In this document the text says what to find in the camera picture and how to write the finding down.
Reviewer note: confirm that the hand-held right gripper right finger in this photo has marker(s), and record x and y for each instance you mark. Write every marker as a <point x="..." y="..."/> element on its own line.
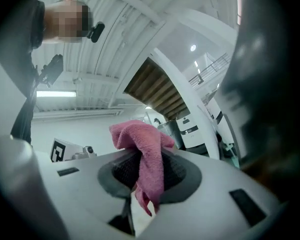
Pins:
<point x="210" y="204"/>

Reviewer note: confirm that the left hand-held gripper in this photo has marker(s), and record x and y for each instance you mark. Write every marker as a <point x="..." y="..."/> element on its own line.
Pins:
<point x="65" y="151"/>

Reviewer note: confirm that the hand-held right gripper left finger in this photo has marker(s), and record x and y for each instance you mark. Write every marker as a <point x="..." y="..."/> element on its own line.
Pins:
<point x="85" y="196"/>

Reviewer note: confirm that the pink cleaning cloth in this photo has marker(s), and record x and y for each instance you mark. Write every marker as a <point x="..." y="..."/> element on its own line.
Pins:
<point x="145" y="144"/>

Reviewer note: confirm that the teal dustpan with pole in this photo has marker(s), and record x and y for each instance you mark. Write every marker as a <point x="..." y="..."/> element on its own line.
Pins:
<point x="233" y="159"/>

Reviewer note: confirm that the ceiling strip light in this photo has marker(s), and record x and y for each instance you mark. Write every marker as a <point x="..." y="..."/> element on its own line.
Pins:
<point x="56" y="93"/>

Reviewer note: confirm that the small white service robot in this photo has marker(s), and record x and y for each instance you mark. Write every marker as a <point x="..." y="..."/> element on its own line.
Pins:
<point x="190" y="139"/>

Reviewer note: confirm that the large white black machine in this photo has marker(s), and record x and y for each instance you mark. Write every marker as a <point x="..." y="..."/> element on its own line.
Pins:
<point x="226" y="131"/>

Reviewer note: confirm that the black chest-mounted device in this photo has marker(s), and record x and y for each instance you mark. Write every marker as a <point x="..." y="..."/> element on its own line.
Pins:
<point x="52" y="70"/>

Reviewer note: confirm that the plastic-wrapped water dispenser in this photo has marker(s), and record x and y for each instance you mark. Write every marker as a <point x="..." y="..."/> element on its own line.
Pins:
<point x="170" y="131"/>

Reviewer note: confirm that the person's black-clad torso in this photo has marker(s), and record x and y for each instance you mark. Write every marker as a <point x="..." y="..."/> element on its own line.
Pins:
<point x="15" y="59"/>

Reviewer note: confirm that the wooden staircase underside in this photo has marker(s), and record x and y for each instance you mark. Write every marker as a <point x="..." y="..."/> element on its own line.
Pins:
<point x="157" y="89"/>

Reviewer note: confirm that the person's head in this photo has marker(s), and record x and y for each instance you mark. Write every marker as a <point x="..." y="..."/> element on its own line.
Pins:
<point x="65" y="21"/>

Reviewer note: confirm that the black balcony railing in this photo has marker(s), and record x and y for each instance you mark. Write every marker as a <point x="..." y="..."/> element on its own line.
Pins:
<point x="210" y="69"/>

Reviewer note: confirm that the black head-worn camera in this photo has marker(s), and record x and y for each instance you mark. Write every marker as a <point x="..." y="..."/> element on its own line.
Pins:
<point x="96" y="32"/>

